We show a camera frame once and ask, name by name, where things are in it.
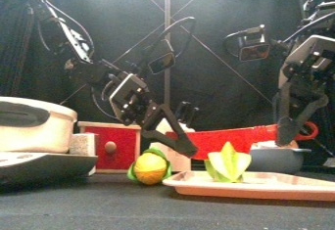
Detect white sponge block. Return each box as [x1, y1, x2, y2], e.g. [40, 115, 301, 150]
[68, 132, 99, 157]

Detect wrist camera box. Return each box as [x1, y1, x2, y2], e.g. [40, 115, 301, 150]
[145, 39, 178, 75]
[237, 23, 273, 63]

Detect green star fruit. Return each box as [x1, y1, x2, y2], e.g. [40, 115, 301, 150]
[205, 141, 254, 184]

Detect red wooden drawer box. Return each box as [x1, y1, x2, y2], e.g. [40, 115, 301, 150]
[76, 120, 145, 175]

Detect vertical metal frame pole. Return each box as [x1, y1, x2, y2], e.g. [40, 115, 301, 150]
[163, 0, 173, 109]

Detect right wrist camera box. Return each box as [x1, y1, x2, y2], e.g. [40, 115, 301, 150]
[237, 23, 273, 63]

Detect black left camera cable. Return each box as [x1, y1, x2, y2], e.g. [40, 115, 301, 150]
[158, 16, 198, 60]

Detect yellow toy corn green husk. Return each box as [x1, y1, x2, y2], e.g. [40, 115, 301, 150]
[126, 147, 174, 186]

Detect pink plastic tray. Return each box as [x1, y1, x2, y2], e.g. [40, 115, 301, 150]
[162, 169, 335, 203]

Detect grey toy stove base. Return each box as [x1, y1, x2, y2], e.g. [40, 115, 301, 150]
[0, 151, 100, 185]

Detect black camera cable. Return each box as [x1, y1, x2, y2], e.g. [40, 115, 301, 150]
[223, 29, 249, 59]
[158, 16, 198, 60]

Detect black right camera cable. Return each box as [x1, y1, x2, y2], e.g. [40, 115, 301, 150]
[223, 29, 249, 59]

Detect grey toy pot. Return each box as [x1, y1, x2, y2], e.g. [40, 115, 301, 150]
[247, 140, 314, 175]

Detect white toy cooking pot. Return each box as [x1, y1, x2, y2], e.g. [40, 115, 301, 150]
[0, 95, 80, 155]

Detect red pan with handle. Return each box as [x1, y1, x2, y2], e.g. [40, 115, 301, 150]
[166, 120, 321, 161]

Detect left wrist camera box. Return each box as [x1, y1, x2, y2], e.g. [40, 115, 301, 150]
[145, 39, 178, 75]

